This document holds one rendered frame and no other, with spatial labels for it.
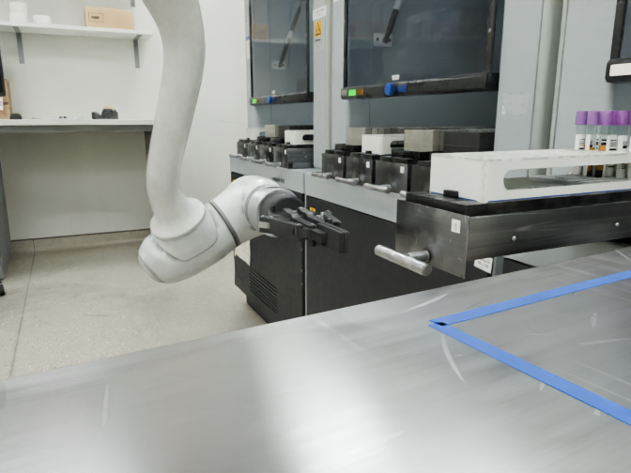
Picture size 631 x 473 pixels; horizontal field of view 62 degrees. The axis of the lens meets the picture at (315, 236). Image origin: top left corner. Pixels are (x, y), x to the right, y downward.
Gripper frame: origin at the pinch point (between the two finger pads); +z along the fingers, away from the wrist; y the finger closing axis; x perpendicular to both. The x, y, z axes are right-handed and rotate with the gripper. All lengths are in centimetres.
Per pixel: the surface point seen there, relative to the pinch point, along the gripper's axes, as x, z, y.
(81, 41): -64, -336, -17
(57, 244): 72, -335, -45
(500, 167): -11.1, 19.1, 11.4
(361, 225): 12, -54, 37
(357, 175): -1, -57, 37
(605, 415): -8, 54, -18
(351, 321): -7.7, 44.1, -21.6
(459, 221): -5.5, 19.6, 5.5
